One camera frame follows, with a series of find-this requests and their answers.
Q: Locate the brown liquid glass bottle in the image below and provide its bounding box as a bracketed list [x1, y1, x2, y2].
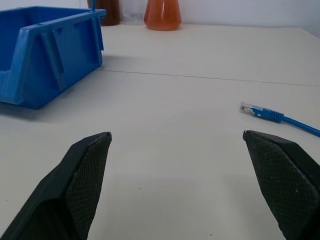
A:
[87, 0, 122, 27]

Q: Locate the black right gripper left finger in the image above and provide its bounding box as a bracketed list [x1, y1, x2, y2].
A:
[0, 131, 113, 240]

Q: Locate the orange liquid conical flask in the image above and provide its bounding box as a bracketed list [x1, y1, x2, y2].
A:
[143, 0, 182, 32]

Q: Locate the blue plastic storage bin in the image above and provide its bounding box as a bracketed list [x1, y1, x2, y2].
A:
[0, 0, 107, 110]

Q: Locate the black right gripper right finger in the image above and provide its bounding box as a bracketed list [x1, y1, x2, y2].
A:
[242, 129, 320, 240]

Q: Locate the blue Ethernet cable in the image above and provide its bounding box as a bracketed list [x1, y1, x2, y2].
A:
[239, 101, 320, 138]

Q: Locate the clear glass beaker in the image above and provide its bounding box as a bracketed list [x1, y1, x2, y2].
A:
[120, 0, 148, 27]

